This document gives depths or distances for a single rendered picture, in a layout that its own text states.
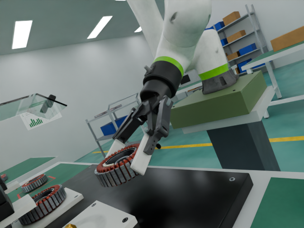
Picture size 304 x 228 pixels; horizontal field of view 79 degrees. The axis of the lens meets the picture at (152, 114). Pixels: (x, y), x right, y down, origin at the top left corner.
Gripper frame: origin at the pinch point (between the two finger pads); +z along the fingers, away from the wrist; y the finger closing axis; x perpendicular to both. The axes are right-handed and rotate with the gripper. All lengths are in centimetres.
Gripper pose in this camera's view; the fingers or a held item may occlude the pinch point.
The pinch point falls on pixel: (123, 161)
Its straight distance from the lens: 39.4
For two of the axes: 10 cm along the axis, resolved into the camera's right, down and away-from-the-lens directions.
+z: -3.6, 7.9, -4.9
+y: 6.3, -1.8, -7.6
